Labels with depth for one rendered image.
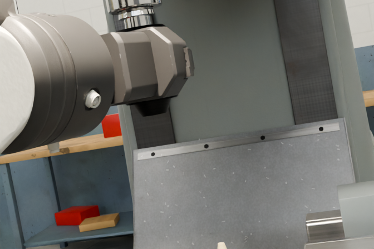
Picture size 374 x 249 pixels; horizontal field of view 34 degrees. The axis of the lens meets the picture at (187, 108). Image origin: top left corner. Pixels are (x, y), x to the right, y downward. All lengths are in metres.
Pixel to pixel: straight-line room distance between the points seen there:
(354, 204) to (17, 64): 0.29
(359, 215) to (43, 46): 0.28
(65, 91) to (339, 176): 0.54
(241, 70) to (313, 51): 0.10
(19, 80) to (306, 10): 0.60
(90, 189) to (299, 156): 4.40
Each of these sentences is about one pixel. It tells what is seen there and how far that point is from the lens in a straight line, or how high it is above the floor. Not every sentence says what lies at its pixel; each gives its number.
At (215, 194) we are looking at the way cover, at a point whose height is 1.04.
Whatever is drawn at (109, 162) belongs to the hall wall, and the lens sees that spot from 5.10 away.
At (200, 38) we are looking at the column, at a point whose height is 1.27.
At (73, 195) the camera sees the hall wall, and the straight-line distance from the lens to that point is 5.29.
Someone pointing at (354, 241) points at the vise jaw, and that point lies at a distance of 0.49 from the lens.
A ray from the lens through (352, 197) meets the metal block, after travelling 0.50.
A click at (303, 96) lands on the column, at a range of 0.88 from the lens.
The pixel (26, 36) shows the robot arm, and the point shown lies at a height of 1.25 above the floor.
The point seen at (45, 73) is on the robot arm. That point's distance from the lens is 0.37.
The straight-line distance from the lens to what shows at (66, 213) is 4.93.
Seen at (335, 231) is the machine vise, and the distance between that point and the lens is 0.56.
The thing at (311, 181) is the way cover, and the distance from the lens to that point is 0.86.
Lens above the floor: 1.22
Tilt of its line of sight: 3 degrees down
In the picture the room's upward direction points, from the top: 10 degrees counter-clockwise
